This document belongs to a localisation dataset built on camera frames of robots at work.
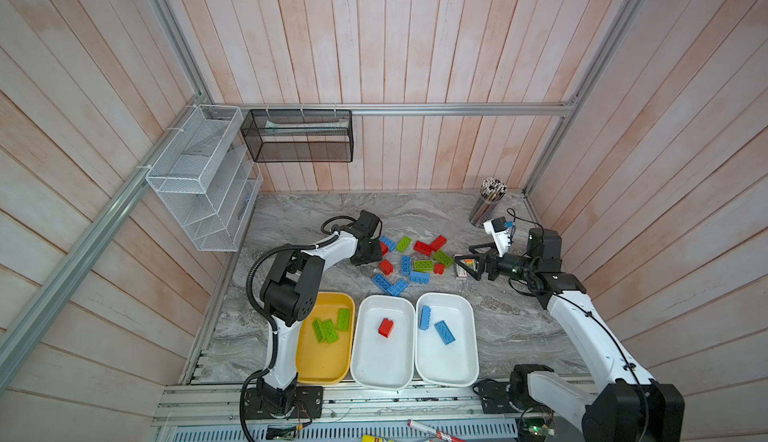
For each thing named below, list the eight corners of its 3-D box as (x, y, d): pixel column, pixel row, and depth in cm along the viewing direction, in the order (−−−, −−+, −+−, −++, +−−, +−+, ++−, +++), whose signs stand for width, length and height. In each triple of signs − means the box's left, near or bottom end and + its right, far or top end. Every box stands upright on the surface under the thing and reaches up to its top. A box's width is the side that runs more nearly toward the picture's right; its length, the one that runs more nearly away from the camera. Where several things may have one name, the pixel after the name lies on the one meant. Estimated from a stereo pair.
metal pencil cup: (471, 227, 111) (485, 192, 97) (468, 213, 116) (480, 178, 101) (491, 227, 111) (508, 192, 97) (487, 213, 116) (503, 178, 101)
